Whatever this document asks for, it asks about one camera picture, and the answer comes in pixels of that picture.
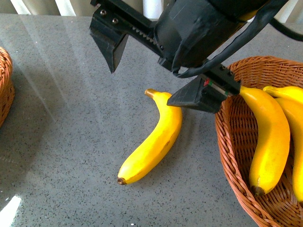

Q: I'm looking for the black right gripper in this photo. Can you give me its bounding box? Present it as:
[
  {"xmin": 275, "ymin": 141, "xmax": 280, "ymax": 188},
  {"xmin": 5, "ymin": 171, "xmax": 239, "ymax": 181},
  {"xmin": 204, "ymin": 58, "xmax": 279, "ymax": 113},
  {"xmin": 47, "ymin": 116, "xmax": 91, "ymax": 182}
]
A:
[{"xmin": 90, "ymin": 0, "xmax": 246, "ymax": 114}]

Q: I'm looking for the yellow banana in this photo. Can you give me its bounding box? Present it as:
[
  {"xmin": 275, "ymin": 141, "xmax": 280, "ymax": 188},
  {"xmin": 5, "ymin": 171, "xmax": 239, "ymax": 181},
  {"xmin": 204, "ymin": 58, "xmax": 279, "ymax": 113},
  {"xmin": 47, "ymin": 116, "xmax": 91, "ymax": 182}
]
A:
[
  {"xmin": 240, "ymin": 86, "xmax": 290, "ymax": 197},
  {"xmin": 263, "ymin": 86, "xmax": 303, "ymax": 205},
  {"xmin": 117, "ymin": 88, "xmax": 183, "ymax": 185}
]

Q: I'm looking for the white pleated curtain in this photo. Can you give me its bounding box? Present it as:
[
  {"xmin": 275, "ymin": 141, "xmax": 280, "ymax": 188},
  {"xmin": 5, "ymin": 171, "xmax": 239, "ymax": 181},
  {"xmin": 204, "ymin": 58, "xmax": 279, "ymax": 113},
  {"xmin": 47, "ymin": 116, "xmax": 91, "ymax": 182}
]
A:
[{"xmin": 0, "ymin": 0, "xmax": 303, "ymax": 24}]

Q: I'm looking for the brown wicker basket right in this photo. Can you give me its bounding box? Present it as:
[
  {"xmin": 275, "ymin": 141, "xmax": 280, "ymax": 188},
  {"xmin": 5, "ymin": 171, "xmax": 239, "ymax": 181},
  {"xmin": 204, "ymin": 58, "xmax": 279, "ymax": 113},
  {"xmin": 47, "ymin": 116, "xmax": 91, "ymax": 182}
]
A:
[{"xmin": 215, "ymin": 56, "xmax": 303, "ymax": 227}]

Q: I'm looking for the brown wicker basket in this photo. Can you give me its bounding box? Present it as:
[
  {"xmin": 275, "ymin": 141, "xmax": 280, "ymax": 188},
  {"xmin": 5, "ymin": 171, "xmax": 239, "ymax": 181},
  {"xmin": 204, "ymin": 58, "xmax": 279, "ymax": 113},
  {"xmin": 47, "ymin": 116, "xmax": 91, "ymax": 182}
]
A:
[
  {"xmin": 0, "ymin": 47, "xmax": 15, "ymax": 126},
  {"xmin": 215, "ymin": 56, "xmax": 303, "ymax": 227}
]

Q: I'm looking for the yellow banana front in basket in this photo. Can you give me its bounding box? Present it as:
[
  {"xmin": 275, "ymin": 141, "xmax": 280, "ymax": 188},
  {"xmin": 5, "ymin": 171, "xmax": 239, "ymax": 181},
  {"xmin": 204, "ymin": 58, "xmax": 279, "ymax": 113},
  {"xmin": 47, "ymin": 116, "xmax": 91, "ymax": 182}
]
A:
[{"xmin": 240, "ymin": 86, "xmax": 290, "ymax": 197}]

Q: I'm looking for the brown wicker basket left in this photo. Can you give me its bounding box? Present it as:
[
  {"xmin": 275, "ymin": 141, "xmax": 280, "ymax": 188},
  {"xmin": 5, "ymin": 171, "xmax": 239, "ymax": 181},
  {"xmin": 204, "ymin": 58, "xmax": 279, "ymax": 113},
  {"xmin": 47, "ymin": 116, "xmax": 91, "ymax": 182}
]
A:
[{"xmin": 0, "ymin": 47, "xmax": 15, "ymax": 126}]

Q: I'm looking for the black cable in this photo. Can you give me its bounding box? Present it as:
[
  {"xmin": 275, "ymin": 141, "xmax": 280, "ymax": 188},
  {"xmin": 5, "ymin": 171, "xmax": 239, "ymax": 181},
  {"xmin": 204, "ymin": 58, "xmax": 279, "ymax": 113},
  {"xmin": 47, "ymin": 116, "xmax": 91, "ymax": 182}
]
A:
[{"xmin": 171, "ymin": 0, "xmax": 303, "ymax": 79}]

